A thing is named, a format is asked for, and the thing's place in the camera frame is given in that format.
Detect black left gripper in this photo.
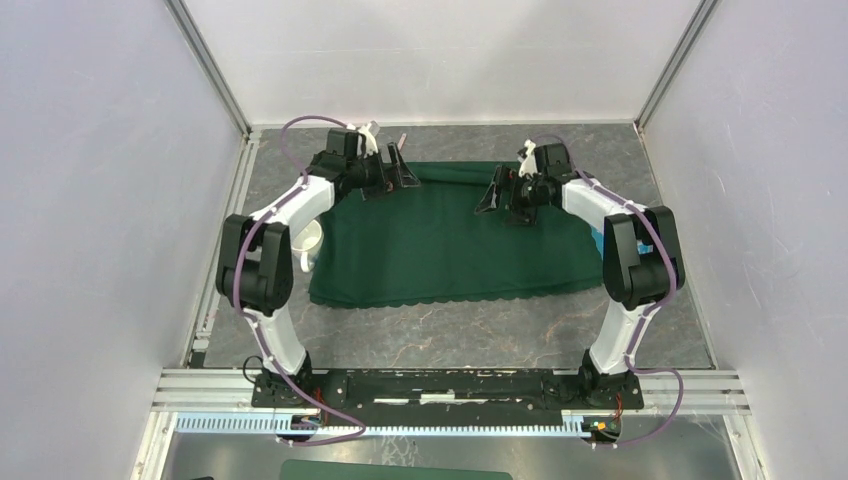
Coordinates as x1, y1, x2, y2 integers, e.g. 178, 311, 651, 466
347, 143, 420, 202

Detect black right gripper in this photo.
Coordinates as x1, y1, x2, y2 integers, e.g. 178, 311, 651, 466
476, 164, 547, 227

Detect dark green cloth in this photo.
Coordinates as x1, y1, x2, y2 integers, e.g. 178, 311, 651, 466
308, 161, 602, 309

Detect blue polka dot plate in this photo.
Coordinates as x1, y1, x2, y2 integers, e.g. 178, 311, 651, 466
591, 227, 604, 258

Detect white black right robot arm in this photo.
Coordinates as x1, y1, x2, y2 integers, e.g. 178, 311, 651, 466
475, 139, 685, 408

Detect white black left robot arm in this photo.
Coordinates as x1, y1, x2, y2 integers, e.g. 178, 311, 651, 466
215, 122, 421, 408

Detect white blue mug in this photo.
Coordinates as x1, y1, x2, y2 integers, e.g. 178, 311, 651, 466
290, 220, 324, 273

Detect green mat at bottom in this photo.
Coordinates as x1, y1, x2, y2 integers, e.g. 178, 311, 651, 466
279, 459, 512, 480

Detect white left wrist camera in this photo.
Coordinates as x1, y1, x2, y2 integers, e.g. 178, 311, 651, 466
346, 120, 380, 157

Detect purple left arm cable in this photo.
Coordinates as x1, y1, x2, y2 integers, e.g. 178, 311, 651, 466
231, 115, 368, 447

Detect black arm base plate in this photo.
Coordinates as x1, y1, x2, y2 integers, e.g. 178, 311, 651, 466
250, 367, 645, 429

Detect blue slotted cable duct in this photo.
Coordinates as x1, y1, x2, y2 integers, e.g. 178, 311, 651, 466
175, 412, 590, 439

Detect aluminium frame rails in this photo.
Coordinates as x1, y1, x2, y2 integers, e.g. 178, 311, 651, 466
129, 0, 773, 480

